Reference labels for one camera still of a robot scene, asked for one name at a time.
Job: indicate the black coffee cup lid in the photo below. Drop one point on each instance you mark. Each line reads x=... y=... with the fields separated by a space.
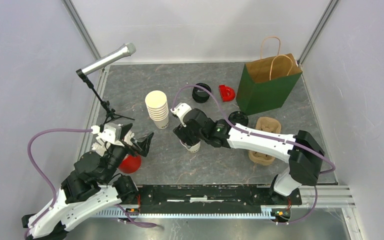
x=238 y=117

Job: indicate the stack of black lids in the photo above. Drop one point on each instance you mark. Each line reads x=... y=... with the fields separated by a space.
x=199 y=95

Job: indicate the red plastic holder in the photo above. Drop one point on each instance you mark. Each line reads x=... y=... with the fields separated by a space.
x=227 y=93

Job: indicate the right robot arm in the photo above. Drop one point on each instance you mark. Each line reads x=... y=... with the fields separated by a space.
x=300 y=151

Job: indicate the stack of white paper cups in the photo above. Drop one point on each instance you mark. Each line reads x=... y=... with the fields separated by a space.
x=157 y=106

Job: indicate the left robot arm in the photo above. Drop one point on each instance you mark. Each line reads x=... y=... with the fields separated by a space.
x=91 y=186

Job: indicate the red cup with straws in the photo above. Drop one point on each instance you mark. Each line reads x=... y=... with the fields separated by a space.
x=129 y=164

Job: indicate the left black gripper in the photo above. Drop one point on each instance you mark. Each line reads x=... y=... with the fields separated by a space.
x=142 y=147

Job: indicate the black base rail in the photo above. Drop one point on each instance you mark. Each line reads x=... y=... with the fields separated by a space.
x=216 y=201

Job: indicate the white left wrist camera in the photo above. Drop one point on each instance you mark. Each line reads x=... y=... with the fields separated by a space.
x=111 y=133

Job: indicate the brown cardboard cup carriers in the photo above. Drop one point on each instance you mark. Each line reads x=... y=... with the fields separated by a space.
x=270 y=125

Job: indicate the white paper cup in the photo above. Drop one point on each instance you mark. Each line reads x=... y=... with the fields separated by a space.
x=192 y=148

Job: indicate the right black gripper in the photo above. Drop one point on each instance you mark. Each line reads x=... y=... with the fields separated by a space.
x=182 y=132

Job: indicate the silver microphone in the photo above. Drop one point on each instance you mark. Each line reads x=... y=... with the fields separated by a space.
x=126 y=50

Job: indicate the green paper bag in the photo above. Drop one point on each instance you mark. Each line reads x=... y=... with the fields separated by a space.
x=266 y=83

